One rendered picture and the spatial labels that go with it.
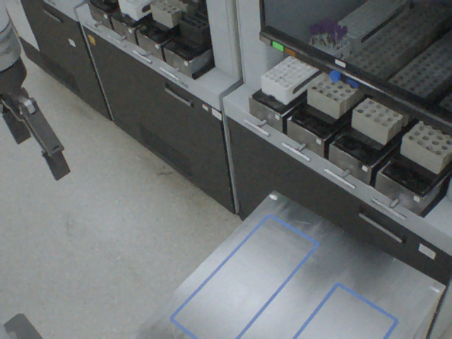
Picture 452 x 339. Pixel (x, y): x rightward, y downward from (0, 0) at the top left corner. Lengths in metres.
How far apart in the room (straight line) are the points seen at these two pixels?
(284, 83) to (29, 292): 1.36
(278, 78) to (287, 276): 0.63
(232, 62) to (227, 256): 0.75
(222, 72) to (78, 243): 1.02
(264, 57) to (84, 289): 1.19
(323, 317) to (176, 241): 1.24
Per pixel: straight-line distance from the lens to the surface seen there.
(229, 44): 1.77
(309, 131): 1.55
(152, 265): 2.29
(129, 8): 2.07
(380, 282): 1.24
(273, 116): 1.62
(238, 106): 1.74
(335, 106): 1.54
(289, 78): 1.64
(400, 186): 1.43
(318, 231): 1.31
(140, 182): 2.59
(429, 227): 1.47
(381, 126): 1.47
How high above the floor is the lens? 1.88
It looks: 47 degrees down
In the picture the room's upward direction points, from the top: 8 degrees counter-clockwise
